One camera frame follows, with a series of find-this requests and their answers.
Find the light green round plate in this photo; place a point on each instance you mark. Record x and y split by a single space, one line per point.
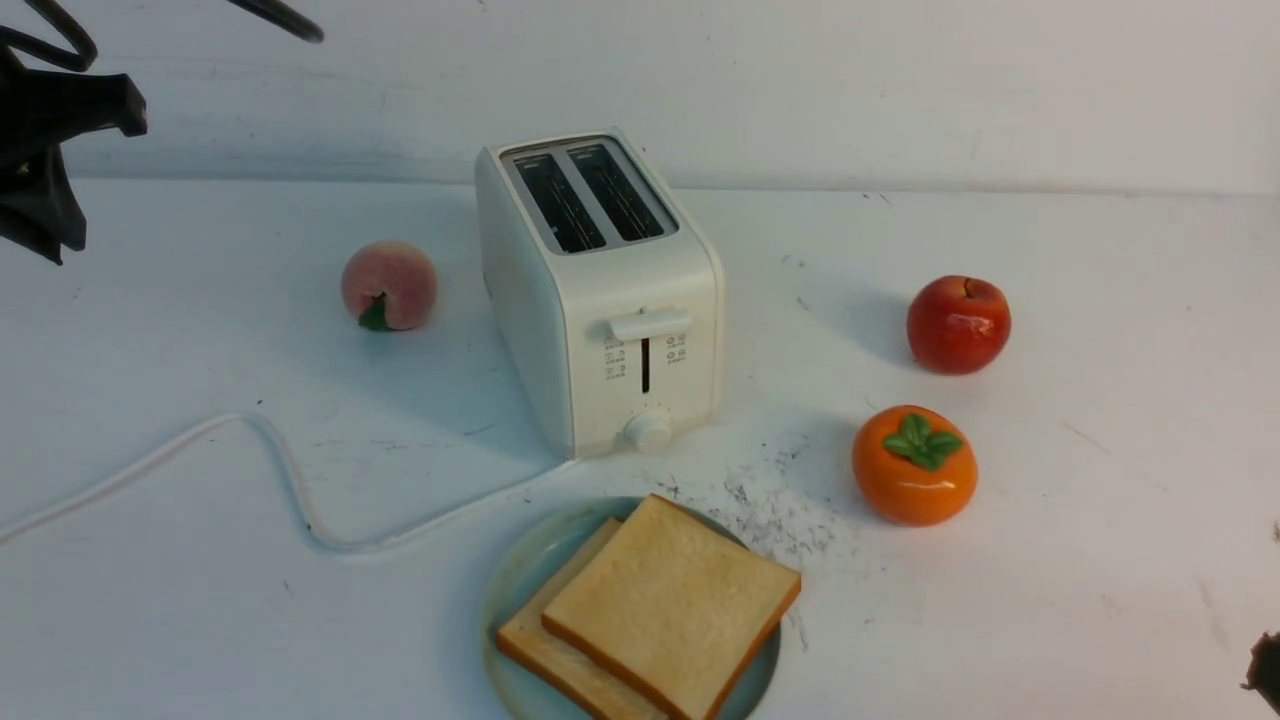
529 563

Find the orange persimmon with green leaf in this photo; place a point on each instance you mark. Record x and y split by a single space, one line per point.
913 466

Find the pink peach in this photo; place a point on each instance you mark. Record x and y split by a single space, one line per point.
389 286

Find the red apple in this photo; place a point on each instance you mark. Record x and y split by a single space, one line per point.
957 325

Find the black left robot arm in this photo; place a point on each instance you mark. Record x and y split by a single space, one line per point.
48 98

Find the white two-slot toaster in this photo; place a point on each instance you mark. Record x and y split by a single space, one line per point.
609 297

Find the toast slice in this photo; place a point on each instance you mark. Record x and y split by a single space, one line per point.
673 608
524 639

